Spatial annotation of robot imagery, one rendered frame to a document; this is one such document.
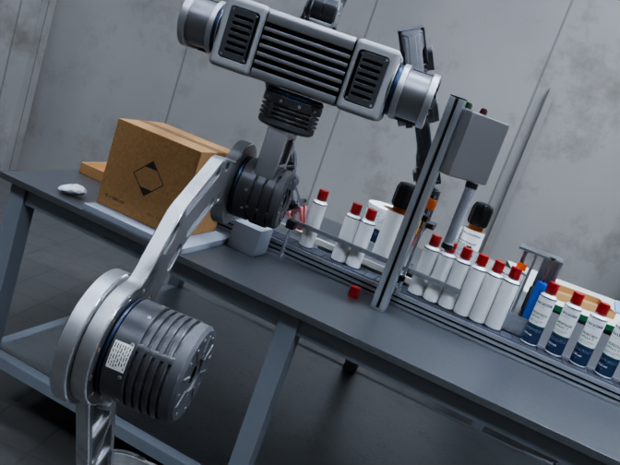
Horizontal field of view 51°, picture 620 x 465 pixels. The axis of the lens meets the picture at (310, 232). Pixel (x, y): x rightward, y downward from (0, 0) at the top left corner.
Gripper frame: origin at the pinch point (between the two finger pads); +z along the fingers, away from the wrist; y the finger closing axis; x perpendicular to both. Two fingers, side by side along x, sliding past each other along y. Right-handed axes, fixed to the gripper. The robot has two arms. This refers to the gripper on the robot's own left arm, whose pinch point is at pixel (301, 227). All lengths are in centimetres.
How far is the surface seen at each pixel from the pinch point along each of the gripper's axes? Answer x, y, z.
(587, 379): -73, -5, 69
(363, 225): -22.0, -2.1, 6.1
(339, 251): -11.6, -2.7, 11.7
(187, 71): 135, 218, -140
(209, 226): 21.2, -21.7, -8.9
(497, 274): -57, -2, 33
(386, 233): -21.2, 23.8, 11.4
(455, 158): -58, -18, -4
